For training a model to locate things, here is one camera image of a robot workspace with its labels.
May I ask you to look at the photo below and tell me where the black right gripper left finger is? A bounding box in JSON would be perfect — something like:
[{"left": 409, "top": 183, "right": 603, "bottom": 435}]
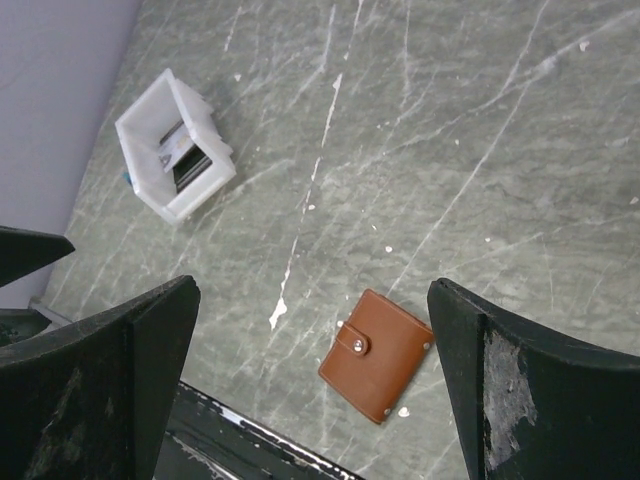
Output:
[{"left": 1, "top": 275, "right": 200, "bottom": 479}]

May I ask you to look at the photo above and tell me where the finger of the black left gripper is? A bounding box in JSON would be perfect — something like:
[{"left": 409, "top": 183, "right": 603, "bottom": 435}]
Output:
[{"left": 0, "top": 226, "right": 75, "bottom": 287}]

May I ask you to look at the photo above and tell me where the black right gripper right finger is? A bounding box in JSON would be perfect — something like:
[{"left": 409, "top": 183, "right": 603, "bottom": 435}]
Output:
[{"left": 427, "top": 278, "right": 639, "bottom": 479}]

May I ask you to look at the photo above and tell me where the brown leather card holder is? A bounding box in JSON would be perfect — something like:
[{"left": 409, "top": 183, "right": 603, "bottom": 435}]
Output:
[{"left": 318, "top": 289, "right": 435, "bottom": 424}]

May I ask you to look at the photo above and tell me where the white card box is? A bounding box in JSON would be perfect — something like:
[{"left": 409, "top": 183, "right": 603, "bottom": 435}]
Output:
[{"left": 115, "top": 69, "right": 236, "bottom": 225}]

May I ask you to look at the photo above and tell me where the gold striped credit card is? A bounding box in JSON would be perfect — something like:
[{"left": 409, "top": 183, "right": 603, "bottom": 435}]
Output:
[{"left": 158, "top": 121, "right": 212, "bottom": 193}]

